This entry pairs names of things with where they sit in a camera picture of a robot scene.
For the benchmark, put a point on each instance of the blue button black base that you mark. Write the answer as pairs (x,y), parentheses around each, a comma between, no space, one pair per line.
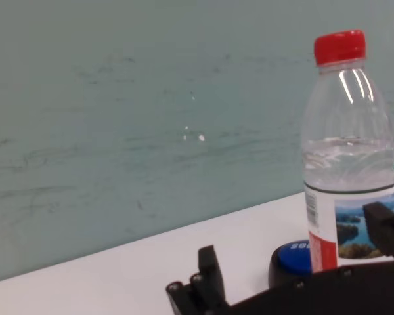
(292,262)

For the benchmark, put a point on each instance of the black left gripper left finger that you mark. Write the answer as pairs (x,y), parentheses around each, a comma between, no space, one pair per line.
(210,272)

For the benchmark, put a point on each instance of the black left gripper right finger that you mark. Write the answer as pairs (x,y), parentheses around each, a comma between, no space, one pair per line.
(385,229)

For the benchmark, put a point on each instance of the clear water bottle red cap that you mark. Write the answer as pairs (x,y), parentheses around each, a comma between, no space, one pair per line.
(348,164)

